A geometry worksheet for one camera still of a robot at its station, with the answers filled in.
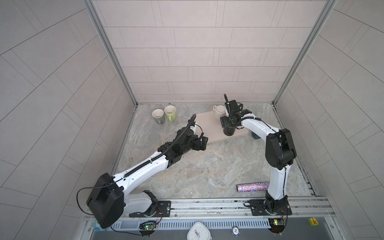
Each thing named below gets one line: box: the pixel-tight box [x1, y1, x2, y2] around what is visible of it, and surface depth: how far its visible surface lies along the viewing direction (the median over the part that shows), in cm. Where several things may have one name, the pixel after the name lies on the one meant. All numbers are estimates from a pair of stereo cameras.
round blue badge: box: [231, 226, 241, 236], surface depth 67 cm
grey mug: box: [152, 108, 165, 125], surface depth 99 cm
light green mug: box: [164, 105, 176, 122], surface depth 102 cm
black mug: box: [223, 126, 236, 136], surface depth 100 cm
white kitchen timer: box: [187, 221, 213, 240], surface depth 64 cm
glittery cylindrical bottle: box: [236, 182, 270, 193], surface depth 77 cm
